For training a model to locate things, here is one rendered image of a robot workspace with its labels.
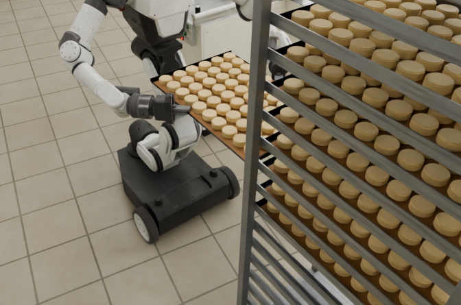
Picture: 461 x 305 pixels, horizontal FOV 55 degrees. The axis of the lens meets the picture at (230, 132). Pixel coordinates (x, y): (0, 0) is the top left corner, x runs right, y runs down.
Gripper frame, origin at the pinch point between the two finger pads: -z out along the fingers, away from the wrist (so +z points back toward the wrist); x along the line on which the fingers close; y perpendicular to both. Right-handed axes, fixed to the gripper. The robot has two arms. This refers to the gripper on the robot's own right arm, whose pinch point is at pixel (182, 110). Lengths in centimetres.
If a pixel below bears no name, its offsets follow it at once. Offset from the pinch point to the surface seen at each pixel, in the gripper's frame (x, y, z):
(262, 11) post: 52, -33, -27
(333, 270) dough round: -14, -50, -53
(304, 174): 14, -43, -41
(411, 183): 31, -61, -59
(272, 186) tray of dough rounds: -3.9, -30.0, -33.7
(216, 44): -31, 112, 4
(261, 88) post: 32, -31, -28
